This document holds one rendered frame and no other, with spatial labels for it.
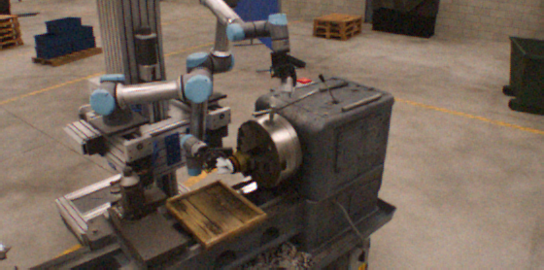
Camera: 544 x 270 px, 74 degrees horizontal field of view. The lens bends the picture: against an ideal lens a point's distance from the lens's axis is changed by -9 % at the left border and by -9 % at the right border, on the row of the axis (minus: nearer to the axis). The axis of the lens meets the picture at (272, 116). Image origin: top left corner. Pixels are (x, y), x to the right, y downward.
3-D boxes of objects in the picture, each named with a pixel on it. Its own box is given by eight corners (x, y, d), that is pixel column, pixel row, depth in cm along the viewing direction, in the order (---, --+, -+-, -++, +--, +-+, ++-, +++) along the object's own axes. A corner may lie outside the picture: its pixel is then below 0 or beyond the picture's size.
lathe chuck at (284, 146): (248, 155, 196) (255, 102, 179) (289, 194, 177) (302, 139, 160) (233, 161, 191) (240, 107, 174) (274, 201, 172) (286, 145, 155)
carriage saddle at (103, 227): (146, 207, 171) (144, 195, 169) (198, 266, 138) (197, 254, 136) (80, 232, 153) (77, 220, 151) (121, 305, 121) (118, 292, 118)
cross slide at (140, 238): (140, 197, 167) (138, 188, 165) (187, 252, 137) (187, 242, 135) (104, 211, 157) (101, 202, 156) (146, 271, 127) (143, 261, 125)
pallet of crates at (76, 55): (80, 49, 833) (75, 14, 802) (103, 52, 799) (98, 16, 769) (32, 62, 735) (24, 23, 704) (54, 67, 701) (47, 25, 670)
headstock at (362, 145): (326, 132, 244) (330, 72, 229) (391, 161, 210) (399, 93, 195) (251, 162, 209) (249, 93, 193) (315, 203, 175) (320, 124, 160)
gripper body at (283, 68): (270, 80, 170) (267, 51, 167) (286, 76, 175) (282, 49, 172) (282, 80, 164) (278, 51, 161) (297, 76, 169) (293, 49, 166)
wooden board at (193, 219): (220, 185, 189) (220, 178, 187) (267, 220, 163) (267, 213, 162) (164, 208, 171) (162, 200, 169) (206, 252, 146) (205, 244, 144)
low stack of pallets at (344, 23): (332, 29, 1036) (333, 13, 1019) (362, 33, 994) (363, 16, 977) (311, 37, 939) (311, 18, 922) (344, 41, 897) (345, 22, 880)
